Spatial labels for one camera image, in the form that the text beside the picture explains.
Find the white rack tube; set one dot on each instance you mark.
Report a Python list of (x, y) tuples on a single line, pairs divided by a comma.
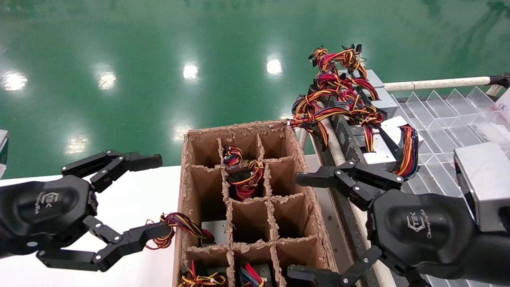
[(334, 147), (438, 83)]

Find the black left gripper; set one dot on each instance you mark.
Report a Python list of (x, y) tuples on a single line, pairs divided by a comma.
[(44, 207)]

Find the grey metal panel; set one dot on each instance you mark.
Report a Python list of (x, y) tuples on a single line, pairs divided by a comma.
[(3, 151)]

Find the clear plastic divider tray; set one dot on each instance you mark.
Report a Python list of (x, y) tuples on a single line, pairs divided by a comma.
[(442, 119)]

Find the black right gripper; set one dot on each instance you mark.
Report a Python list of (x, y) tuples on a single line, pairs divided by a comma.
[(422, 231)]

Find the black tube joint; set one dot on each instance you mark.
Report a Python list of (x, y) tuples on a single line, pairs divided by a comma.
[(501, 79)]

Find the brown cardboard divider box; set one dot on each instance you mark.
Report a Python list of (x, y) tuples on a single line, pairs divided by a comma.
[(289, 211)]

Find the black side rail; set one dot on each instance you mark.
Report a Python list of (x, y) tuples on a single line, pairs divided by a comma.
[(342, 231)]

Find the white label sheet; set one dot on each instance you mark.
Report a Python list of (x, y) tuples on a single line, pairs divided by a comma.
[(505, 104)]

